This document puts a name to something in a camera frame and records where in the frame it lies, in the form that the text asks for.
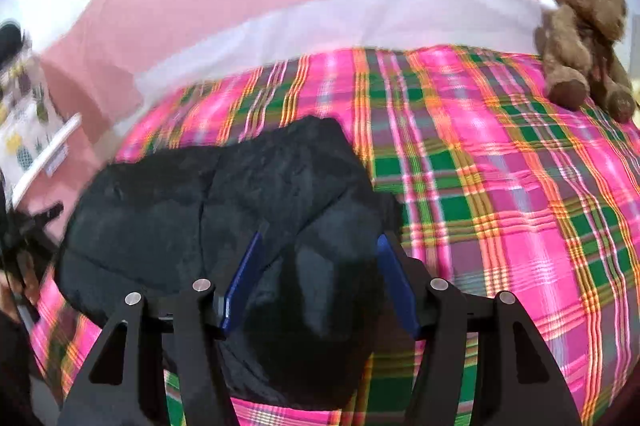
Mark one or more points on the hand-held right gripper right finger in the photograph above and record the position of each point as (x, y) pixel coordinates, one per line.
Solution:
(400, 286)

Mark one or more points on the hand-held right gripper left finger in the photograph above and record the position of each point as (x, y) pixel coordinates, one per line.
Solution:
(242, 276)

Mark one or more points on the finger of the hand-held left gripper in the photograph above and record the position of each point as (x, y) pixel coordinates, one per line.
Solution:
(35, 226)

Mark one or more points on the black jacket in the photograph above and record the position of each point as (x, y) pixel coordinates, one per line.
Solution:
(150, 216)

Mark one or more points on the white bar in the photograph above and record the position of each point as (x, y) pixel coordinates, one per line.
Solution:
(50, 150)

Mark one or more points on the pineapple print cloth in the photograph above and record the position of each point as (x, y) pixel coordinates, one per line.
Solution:
(22, 115)

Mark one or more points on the pink green plaid blanket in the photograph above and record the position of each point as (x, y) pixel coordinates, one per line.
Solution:
(500, 206)

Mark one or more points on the black round object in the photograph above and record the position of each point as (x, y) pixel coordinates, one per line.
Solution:
(11, 39)

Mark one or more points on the white fabric band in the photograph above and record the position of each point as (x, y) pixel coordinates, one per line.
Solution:
(325, 25)

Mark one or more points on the brown teddy bear santa hat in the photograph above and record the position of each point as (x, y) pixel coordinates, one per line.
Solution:
(580, 30)

